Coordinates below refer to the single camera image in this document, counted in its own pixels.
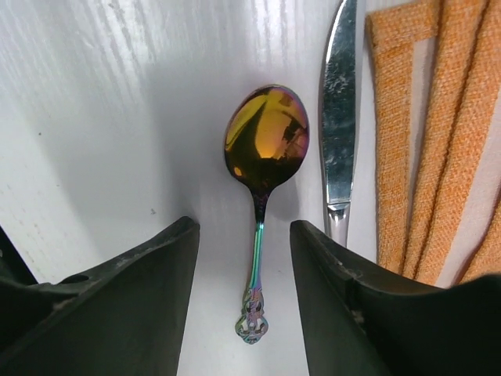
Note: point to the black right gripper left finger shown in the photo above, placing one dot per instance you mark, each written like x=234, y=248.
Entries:
x=125, y=316

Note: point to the silver table knife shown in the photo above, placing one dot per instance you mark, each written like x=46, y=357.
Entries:
x=337, y=121

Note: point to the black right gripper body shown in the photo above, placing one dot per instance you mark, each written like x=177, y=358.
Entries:
x=13, y=266

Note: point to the iridescent ornate teaspoon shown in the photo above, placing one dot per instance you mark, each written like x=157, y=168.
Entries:
x=265, y=144

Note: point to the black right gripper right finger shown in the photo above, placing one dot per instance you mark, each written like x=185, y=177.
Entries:
x=360, y=319

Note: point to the orange cloth napkin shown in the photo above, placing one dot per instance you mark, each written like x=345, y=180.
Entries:
x=436, y=75

